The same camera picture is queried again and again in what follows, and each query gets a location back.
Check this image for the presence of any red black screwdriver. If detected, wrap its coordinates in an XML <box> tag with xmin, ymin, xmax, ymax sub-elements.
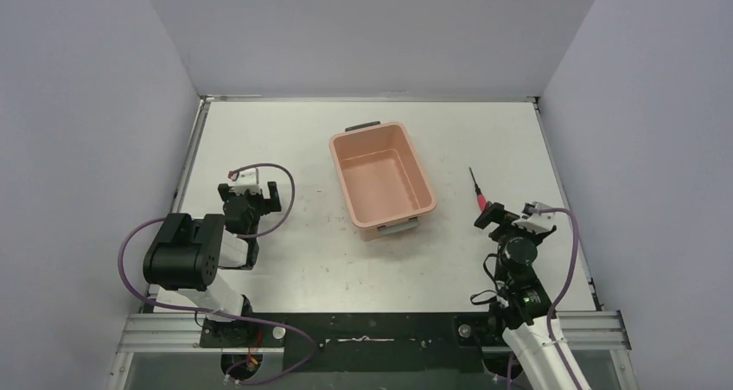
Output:
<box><xmin>468</xmin><ymin>167</ymin><xmax>488</xmax><ymax>211</ymax></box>

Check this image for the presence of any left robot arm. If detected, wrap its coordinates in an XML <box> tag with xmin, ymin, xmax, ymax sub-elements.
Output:
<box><xmin>143</xmin><ymin>182</ymin><xmax>282</xmax><ymax>348</ymax></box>

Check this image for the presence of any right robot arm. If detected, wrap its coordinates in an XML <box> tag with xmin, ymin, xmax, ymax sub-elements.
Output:
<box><xmin>474</xmin><ymin>202</ymin><xmax>590</xmax><ymax>389</ymax></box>

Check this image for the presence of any pink plastic bin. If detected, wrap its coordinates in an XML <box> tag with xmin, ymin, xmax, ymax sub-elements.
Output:
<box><xmin>329</xmin><ymin>121</ymin><xmax>437</xmax><ymax>241</ymax></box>

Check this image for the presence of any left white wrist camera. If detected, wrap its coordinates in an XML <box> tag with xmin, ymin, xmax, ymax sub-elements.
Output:
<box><xmin>227</xmin><ymin>168</ymin><xmax>261</xmax><ymax>195</ymax></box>

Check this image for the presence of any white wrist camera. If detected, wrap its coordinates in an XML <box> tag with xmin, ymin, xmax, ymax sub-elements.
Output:
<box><xmin>227</xmin><ymin>168</ymin><xmax>261</xmax><ymax>195</ymax></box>
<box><xmin>511</xmin><ymin>201</ymin><xmax>557</xmax><ymax>234</ymax></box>

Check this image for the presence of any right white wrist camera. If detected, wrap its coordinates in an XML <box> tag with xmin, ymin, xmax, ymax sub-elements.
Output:
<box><xmin>511</xmin><ymin>201</ymin><xmax>557</xmax><ymax>234</ymax></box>

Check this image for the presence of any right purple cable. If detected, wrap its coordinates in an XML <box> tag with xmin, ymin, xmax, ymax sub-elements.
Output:
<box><xmin>503</xmin><ymin>205</ymin><xmax>585</xmax><ymax>390</ymax></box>

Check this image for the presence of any purple cable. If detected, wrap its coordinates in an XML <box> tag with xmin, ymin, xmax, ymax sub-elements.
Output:
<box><xmin>503</xmin><ymin>205</ymin><xmax>585</xmax><ymax>390</ymax></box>
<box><xmin>117</xmin><ymin>163</ymin><xmax>319</xmax><ymax>387</ymax></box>

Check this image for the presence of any aluminium front rail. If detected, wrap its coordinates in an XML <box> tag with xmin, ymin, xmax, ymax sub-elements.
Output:
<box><xmin>118</xmin><ymin>311</ymin><xmax>631</xmax><ymax>354</ymax></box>

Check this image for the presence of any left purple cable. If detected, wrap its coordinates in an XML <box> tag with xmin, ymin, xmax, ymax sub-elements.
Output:
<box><xmin>117</xmin><ymin>163</ymin><xmax>319</xmax><ymax>387</ymax></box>

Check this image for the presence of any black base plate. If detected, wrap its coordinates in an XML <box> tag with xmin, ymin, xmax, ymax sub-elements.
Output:
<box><xmin>197</xmin><ymin>312</ymin><xmax>510</xmax><ymax>374</ymax></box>

